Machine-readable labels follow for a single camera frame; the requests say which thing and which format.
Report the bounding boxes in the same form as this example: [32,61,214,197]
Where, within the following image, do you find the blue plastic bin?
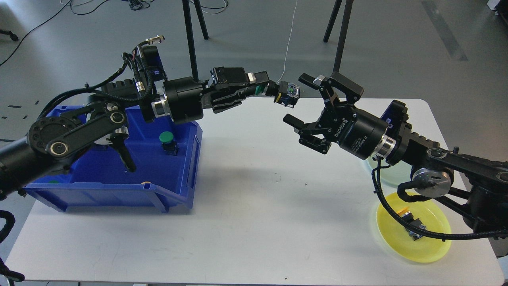
[25,107,202,213]

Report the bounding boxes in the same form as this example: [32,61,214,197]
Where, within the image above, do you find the yellow push button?
[397,207,426,241]

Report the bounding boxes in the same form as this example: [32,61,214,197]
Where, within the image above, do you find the white cable with plug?
[277,0,299,84]

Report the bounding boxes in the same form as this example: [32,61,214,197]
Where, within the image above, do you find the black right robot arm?
[283,72,508,241]

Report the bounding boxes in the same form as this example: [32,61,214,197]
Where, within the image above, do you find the green button right in bin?
[159,131,179,156]

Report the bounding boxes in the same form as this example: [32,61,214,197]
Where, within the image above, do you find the yellow plate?
[376,193,451,263]

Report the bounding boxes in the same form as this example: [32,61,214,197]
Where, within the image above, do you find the green push button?
[274,81,300,108]

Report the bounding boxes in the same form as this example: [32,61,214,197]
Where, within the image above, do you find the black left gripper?
[151,67,279,124]

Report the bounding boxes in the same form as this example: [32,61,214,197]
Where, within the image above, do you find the light green plate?
[380,160,412,189]

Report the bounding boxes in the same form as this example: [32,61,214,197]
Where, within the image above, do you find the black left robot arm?
[0,36,287,213]

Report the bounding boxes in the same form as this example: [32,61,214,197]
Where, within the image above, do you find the black floor cables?
[0,0,229,67]

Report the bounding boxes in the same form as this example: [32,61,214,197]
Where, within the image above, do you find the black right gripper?
[283,71,388,160]

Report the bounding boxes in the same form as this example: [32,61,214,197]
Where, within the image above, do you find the black tripod leg right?
[323,0,354,74]

